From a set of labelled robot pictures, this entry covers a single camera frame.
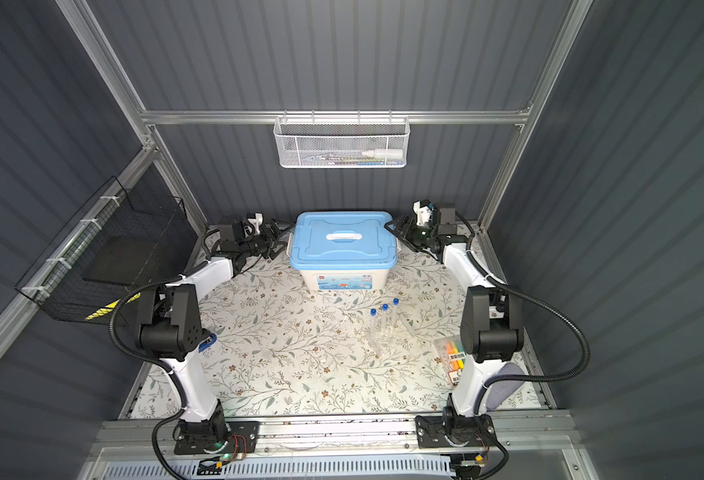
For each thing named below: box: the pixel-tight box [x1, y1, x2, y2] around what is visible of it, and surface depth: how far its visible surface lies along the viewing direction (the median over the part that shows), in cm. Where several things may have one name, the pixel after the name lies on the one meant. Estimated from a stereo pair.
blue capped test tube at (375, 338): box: [370, 308, 380, 357], surface depth 91 cm
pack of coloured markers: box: [434, 336, 467, 387], surface depth 86 cm
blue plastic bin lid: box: [290, 211, 398, 270], surface depth 95 cm
